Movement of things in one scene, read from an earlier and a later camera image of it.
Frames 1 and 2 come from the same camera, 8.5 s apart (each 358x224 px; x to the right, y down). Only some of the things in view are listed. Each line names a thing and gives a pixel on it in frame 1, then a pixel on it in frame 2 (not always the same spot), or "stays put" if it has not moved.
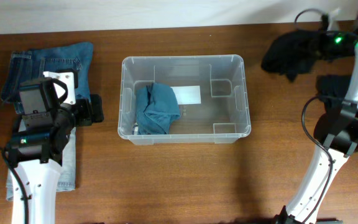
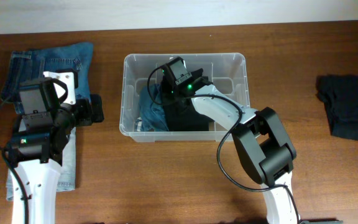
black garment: [295, 52] → [181, 114]
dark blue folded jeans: [28, 65] stays put
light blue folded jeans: [67, 178] stays put
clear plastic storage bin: [212, 91] stays put
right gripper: [323, 35] → [168, 94]
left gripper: [95, 107] stays put
